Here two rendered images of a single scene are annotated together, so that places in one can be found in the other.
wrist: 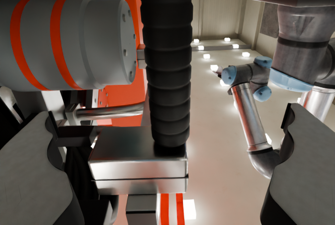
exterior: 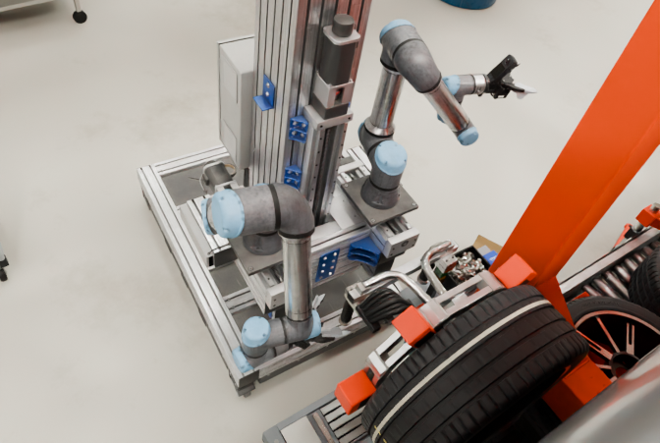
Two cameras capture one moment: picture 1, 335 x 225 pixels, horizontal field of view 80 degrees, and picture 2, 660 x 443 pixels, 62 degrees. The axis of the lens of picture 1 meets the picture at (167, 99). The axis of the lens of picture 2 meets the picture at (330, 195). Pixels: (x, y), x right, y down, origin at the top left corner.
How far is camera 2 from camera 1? 180 cm
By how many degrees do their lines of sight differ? 89
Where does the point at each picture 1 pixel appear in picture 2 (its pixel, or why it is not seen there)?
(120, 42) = not seen: hidden behind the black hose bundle
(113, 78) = not seen: hidden behind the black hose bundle
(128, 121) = (567, 194)
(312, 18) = (372, 200)
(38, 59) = not seen: hidden behind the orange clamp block
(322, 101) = (375, 119)
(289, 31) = (386, 195)
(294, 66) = (382, 178)
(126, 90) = (541, 225)
